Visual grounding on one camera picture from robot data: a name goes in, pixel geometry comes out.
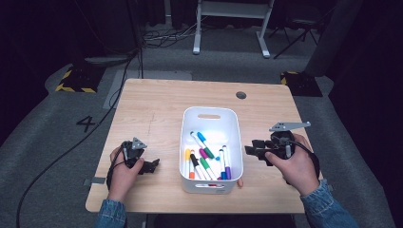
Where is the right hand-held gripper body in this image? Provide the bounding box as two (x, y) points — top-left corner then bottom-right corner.
(265, 121), (312, 167)

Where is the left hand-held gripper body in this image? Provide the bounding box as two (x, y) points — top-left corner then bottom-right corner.
(121, 137), (148, 169)

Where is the yellow marker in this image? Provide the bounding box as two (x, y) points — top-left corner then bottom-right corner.
(184, 148), (192, 179)

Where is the purple marker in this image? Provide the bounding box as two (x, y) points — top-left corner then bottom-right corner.
(222, 144), (233, 181)

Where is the orange marker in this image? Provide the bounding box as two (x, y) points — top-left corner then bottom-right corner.
(188, 149), (196, 181)

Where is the black marker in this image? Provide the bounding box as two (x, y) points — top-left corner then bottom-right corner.
(189, 153), (205, 181)

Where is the white plastic bin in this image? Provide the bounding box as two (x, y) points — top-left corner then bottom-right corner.
(179, 106), (244, 195)

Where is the dark green marker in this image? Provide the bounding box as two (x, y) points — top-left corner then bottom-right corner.
(189, 130), (216, 160)

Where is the light blue marker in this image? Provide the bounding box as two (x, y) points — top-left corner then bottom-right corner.
(196, 131), (221, 161)

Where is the person's left hand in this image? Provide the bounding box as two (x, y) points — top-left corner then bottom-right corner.
(106, 146), (145, 201)

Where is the person's right hand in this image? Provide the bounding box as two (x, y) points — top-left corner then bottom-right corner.
(264, 133), (321, 198)

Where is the black yellow striped base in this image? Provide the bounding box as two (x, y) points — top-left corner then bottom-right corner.
(54, 64), (106, 94)
(279, 70), (323, 98)

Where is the grey tape strip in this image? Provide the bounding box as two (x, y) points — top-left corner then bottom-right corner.
(83, 177), (106, 186)

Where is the grey stand base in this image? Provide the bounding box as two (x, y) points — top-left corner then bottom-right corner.
(84, 55), (131, 67)

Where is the dark grey column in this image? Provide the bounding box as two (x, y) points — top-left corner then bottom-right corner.
(303, 0), (365, 78)

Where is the black tripod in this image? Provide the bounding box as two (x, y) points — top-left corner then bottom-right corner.
(273, 12), (321, 60)

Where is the left hand-held gripper cable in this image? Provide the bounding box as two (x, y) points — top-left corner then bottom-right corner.
(106, 145), (127, 191)

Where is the hand-held gripper cable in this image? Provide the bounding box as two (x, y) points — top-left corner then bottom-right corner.
(289, 140), (321, 184)
(106, 145), (127, 191)

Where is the right hand-held gripper cable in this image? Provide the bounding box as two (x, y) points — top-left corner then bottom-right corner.
(289, 140), (321, 184)

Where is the long black floor cable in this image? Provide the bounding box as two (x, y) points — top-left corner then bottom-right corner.
(15, 47), (142, 228)

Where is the floor cable bundle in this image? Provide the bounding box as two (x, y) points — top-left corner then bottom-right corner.
(141, 18), (203, 49)

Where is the white metal desk frame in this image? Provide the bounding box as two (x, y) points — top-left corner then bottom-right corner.
(192, 0), (276, 59)

